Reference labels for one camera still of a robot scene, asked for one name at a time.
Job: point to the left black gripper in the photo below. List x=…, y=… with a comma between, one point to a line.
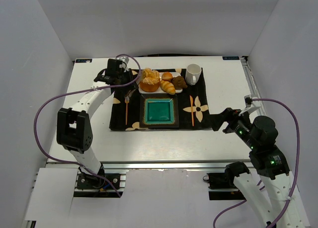
x=127, y=77

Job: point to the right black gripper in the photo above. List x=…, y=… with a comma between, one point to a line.
x=228, y=119

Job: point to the metal serving tongs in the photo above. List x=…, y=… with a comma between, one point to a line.
x=133, y=87

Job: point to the large sugared ring bread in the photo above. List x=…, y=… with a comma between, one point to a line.
x=151, y=81

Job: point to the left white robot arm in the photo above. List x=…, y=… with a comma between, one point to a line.
x=74, y=130

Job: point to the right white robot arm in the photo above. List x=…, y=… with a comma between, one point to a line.
x=278, y=209

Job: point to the white rectangular bread plate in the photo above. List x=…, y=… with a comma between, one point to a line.
x=159, y=90

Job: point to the orange plastic fork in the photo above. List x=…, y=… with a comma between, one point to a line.
x=126, y=111

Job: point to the black floral placemat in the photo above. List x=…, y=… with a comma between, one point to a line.
x=187, y=110

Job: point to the orange plastic knife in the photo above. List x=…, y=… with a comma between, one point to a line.
x=192, y=112

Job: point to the small round bun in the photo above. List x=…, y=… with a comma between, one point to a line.
x=167, y=76

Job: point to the croissant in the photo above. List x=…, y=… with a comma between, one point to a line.
x=167, y=87

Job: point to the teal square plate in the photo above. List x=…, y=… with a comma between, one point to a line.
x=159, y=111

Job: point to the brown chocolate muffin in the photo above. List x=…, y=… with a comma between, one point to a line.
x=179, y=82

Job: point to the white mug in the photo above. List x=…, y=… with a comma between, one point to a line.
x=193, y=72

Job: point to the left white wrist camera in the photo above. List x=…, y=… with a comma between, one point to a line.
x=123, y=62

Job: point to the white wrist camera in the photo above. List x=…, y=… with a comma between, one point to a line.
x=123, y=62
x=250, y=105

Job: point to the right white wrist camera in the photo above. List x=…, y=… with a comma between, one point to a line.
x=250, y=105

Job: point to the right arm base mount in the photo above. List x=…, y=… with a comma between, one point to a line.
x=225, y=186

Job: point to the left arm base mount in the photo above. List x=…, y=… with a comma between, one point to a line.
x=89, y=186

